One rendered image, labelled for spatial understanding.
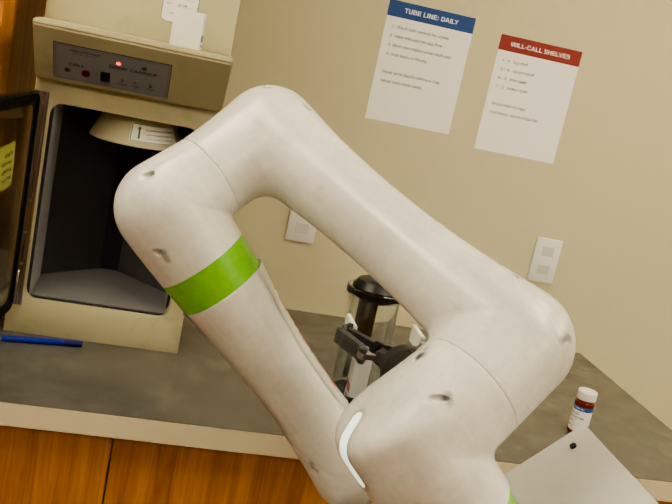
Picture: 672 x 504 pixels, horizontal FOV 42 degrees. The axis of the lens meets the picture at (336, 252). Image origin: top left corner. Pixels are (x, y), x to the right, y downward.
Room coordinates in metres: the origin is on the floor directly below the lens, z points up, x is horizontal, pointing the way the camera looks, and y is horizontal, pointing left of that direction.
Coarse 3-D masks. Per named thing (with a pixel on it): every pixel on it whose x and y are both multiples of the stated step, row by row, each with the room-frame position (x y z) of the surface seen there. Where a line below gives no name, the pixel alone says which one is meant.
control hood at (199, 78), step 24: (48, 24) 1.41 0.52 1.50; (72, 24) 1.42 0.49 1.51; (48, 48) 1.44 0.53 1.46; (96, 48) 1.44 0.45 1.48; (120, 48) 1.44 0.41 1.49; (144, 48) 1.44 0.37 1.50; (168, 48) 1.45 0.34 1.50; (48, 72) 1.48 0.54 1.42; (192, 72) 1.48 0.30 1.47; (216, 72) 1.48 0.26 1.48; (144, 96) 1.53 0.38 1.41; (168, 96) 1.52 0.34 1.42; (192, 96) 1.53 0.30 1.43; (216, 96) 1.52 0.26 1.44
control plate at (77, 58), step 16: (64, 48) 1.44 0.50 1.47; (80, 48) 1.44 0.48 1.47; (64, 64) 1.47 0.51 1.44; (80, 64) 1.47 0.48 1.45; (96, 64) 1.47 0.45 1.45; (112, 64) 1.47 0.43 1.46; (128, 64) 1.47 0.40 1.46; (144, 64) 1.47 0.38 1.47; (160, 64) 1.47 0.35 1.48; (80, 80) 1.49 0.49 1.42; (96, 80) 1.49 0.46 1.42; (112, 80) 1.49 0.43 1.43; (128, 80) 1.49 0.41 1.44; (144, 80) 1.49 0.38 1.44; (160, 80) 1.49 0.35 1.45; (160, 96) 1.52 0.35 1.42
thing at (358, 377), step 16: (352, 288) 1.49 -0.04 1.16; (352, 304) 1.49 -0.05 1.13; (368, 304) 1.48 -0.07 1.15; (384, 304) 1.47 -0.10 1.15; (368, 320) 1.47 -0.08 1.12; (384, 320) 1.48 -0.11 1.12; (368, 336) 1.47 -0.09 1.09; (384, 336) 1.48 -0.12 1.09; (336, 368) 1.50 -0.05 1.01; (352, 368) 1.48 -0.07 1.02; (368, 368) 1.48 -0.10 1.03; (336, 384) 1.49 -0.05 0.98; (352, 384) 1.47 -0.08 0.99; (368, 384) 1.48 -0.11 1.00
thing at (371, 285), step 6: (360, 276) 1.52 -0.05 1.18; (366, 276) 1.53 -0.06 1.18; (354, 282) 1.51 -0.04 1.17; (360, 282) 1.50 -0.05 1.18; (366, 282) 1.49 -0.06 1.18; (372, 282) 1.50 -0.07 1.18; (360, 288) 1.49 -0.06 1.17; (366, 288) 1.48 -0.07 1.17; (372, 288) 1.48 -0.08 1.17; (378, 288) 1.48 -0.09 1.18; (378, 294) 1.47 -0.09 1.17; (384, 294) 1.48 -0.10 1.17
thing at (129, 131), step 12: (96, 120) 1.63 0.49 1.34; (108, 120) 1.59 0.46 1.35; (120, 120) 1.58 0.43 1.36; (132, 120) 1.58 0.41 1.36; (144, 120) 1.59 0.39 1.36; (96, 132) 1.59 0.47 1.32; (108, 132) 1.57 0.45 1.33; (120, 132) 1.57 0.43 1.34; (132, 132) 1.57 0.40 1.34; (144, 132) 1.58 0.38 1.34; (156, 132) 1.59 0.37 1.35; (168, 132) 1.61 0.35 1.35; (132, 144) 1.56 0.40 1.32; (144, 144) 1.57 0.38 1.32; (156, 144) 1.58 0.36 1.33; (168, 144) 1.60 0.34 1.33
